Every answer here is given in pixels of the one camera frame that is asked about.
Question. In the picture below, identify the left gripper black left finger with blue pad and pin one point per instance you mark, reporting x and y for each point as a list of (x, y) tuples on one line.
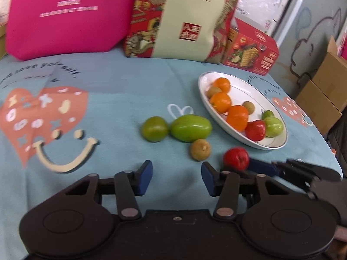
[(126, 186)]

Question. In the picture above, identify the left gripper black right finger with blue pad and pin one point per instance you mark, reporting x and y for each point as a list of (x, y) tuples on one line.
[(227, 186)]

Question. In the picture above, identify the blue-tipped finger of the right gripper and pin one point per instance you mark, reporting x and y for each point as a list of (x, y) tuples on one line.
[(262, 167)]

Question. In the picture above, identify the red apple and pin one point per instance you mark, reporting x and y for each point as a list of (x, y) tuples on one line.
[(236, 158), (255, 130)]

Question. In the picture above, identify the small green lime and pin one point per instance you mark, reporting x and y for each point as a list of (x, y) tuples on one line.
[(267, 113)]

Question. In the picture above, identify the large orange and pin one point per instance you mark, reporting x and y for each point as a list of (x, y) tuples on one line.
[(237, 117)]

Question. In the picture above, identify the brown kiwi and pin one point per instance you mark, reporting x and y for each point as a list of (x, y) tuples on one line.
[(249, 106), (212, 90), (200, 150)]

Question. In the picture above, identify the red apple in plate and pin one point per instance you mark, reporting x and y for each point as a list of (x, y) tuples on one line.
[(255, 130)]

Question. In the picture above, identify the green apple in plate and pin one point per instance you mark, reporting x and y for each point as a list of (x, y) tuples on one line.
[(273, 127)]

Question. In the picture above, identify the brown kiwi front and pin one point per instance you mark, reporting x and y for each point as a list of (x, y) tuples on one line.
[(200, 150)]

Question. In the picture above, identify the round green fruit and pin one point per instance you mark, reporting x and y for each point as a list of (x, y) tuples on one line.
[(154, 129)]

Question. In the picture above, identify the green mango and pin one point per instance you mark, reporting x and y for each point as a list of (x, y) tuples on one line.
[(190, 127)]

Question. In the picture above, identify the white oval plate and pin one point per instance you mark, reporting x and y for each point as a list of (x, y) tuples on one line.
[(240, 92)]

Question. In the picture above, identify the small orange upper plate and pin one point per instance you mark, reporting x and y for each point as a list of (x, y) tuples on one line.
[(223, 84)]

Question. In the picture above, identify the light blue printed tablecloth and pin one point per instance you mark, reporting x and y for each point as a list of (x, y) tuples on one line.
[(69, 121)]

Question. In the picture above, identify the red cracker box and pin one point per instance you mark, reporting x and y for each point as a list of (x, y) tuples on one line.
[(250, 49)]

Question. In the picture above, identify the red patterned gift bag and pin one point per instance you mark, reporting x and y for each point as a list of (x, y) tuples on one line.
[(180, 29)]

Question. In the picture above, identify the magenta fabric bag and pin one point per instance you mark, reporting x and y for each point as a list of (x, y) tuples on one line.
[(38, 28)]

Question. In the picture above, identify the green gift box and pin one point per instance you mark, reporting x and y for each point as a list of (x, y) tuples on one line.
[(3, 29)]

